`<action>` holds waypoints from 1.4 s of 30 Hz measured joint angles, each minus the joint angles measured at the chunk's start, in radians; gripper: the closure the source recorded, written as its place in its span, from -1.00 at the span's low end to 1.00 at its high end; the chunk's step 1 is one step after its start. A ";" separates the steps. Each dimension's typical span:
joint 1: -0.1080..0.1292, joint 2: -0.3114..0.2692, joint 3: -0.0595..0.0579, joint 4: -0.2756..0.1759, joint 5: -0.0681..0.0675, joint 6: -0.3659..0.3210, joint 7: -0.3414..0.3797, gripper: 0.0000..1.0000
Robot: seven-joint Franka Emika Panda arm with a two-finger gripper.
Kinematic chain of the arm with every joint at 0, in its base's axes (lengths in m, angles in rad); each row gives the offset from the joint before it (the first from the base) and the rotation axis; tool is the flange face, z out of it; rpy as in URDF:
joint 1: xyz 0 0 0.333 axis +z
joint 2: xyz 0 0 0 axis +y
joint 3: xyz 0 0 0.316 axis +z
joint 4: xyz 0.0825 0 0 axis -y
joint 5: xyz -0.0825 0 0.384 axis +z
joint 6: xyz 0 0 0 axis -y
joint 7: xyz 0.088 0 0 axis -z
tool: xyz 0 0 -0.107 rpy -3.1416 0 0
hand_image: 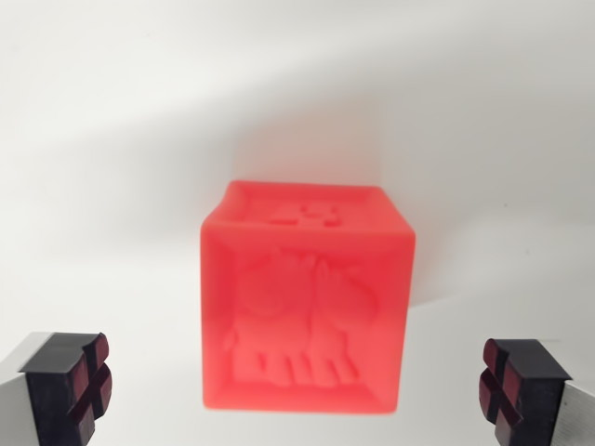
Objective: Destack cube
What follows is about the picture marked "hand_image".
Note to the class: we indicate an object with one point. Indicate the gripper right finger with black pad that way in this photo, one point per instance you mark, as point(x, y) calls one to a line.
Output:
point(537, 390)

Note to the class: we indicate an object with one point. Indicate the red embossed rubber cube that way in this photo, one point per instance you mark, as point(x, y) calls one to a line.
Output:
point(307, 302)

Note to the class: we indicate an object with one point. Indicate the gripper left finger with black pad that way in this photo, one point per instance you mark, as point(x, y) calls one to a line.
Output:
point(48, 385)

